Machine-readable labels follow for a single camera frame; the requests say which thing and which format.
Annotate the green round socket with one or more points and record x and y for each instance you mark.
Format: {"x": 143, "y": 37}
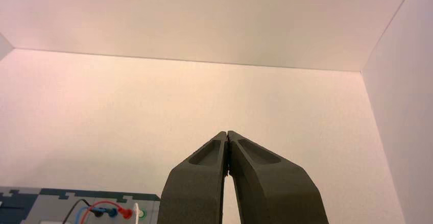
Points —
{"x": 143, "y": 214}

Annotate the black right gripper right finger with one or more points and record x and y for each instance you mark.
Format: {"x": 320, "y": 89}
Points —
{"x": 270, "y": 188}

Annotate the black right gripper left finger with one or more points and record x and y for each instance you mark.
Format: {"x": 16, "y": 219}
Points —
{"x": 196, "y": 188}

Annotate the blue grey control box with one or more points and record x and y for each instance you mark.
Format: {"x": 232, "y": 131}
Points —
{"x": 40, "y": 205}

